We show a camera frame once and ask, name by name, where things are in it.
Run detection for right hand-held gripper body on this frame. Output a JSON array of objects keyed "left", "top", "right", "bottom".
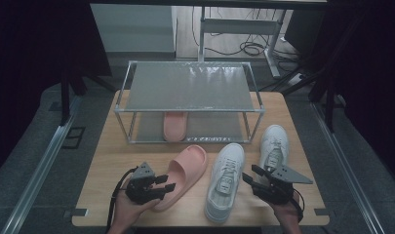
[{"left": 253, "top": 165, "right": 314, "bottom": 206}]

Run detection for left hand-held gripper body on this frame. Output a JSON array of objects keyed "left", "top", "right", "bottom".
[{"left": 124, "top": 161, "right": 165, "bottom": 206}]

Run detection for white sneaker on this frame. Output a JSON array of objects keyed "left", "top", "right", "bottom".
[
  {"left": 255, "top": 124, "right": 290, "bottom": 188},
  {"left": 204, "top": 142, "right": 246, "bottom": 224}
]

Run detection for pink slipper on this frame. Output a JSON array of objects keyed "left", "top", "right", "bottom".
[
  {"left": 162, "top": 111, "right": 189, "bottom": 143},
  {"left": 151, "top": 144, "right": 209, "bottom": 214}
]

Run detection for metal shoe rack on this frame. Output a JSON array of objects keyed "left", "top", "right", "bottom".
[{"left": 113, "top": 59, "right": 266, "bottom": 145}]

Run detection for person's right hand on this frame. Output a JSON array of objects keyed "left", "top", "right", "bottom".
[{"left": 270, "top": 193, "right": 302, "bottom": 223}]

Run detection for person's left hand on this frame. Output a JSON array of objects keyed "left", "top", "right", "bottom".
[{"left": 114, "top": 186, "right": 163, "bottom": 229}]

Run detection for black metal stand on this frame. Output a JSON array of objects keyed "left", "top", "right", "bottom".
[
  {"left": 258, "top": 13, "right": 369, "bottom": 133},
  {"left": 59, "top": 62, "right": 119, "bottom": 128}
]

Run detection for white power strip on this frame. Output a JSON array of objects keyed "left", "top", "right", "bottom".
[{"left": 287, "top": 72, "right": 307, "bottom": 87}]

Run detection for dark curtain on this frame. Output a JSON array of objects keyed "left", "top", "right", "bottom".
[
  {"left": 310, "top": 0, "right": 395, "bottom": 187},
  {"left": 0, "top": 0, "right": 113, "bottom": 180}
]

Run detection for black computer case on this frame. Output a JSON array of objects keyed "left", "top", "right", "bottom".
[{"left": 284, "top": 9, "right": 329, "bottom": 60}]

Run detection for white-framed desk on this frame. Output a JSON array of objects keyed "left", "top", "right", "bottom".
[{"left": 89, "top": 0, "right": 330, "bottom": 79}]

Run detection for white cabinet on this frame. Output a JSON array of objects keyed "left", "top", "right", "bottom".
[{"left": 90, "top": 3, "right": 178, "bottom": 54}]

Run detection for left hand-held gripper cable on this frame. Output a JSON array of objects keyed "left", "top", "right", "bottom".
[{"left": 104, "top": 166, "right": 139, "bottom": 234}]

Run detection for hand-held gripper cable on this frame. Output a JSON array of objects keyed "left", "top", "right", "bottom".
[
  {"left": 104, "top": 166, "right": 139, "bottom": 234},
  {"left": 291, "top": 187, "right": 306, "bottom": 224}
]

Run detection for right hand-held gripper cable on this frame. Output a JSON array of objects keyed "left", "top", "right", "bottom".
[{"left": 291, "top": 187, "right": 306, "bottom": 224}]

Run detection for aluminium floor rail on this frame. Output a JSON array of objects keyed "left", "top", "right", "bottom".
[
  {"left": 310, "top": 101, "right": 386, "bottom": 234},
  {"left": 0, "top": 95, "right": 85, "bottom": 234}
]

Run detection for black floor bracket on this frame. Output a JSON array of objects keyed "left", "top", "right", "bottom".
[{"left": 61, "top": 126, "right": 87, "bottom": 150}]

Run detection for black floor cables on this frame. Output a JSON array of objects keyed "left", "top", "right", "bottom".
[{"left": 191, "top": 6, "right": 300, "bottom": 64}]

